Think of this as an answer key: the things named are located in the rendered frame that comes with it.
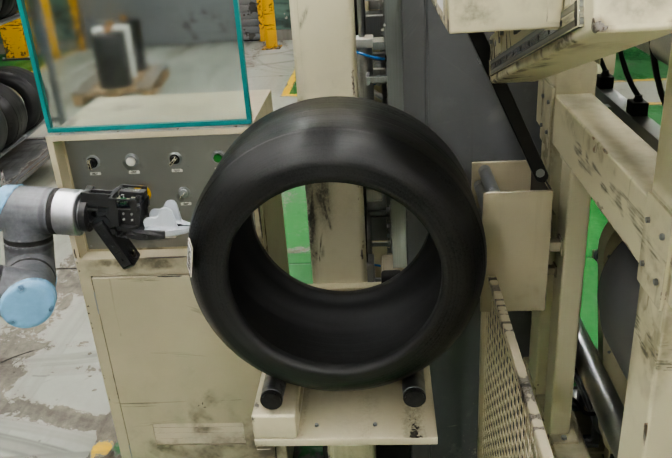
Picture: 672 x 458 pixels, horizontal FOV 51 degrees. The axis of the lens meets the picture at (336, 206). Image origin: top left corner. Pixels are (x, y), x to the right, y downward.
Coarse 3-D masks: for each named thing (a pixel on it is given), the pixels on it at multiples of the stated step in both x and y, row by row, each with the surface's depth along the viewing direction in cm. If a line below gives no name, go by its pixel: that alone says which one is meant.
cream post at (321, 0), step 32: (320, 0) 142; (352, 0) 144; (320, 32) 145; (352, 32) 145; (320, 64) 147; (352, 64) 147; (320, 96) 150; (352, 96) 150; (320, 192) 159; (352, 192) 159; (320, 224) 162; (352, 224) 162; (320, 256) 166; (352, 256) 165; (352, 448) 189
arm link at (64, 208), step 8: (56, 192) 132; (64, 192) 132; (72, 192) 132; (56, 200) 131; (64, 200) 131; (72, 200) 131; (56, 208) 130; (64, 208) 130; (72, 208) 130; (56, 216) 130; (64, 216) 130; (72, 216) 130; (56, 224) 131; (64, 224) 131; (72, 224) 131; (56, 232) 133; (64, 232) 133; (72, 232) 132; (80, 232) 134
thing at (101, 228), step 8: (96, 224) 134; (104, 224) 134; (104, 232) 134; (104, 240) 135; (112, 240) 135; (120, 240) 137; (128, 240) 139; (112, 248) 136; (120, 248) 136; (128, 248) 138; (120, 256) 137; (128, 256) 137; (136, 256) 139; (120, 264) 137; (128, 264) 137
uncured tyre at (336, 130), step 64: (256, 128) 130; (320, 128) 118; (384, 128) 120; (256, 192) 119; (384, 192) 117; (448, 192) 119; (256, 256) 154; (448, 256) 122; (256, 320) 149; (320, 320) 158; (384, 320) 156; (448, 320) 127; (320, 384) 135; (384, 384) 137
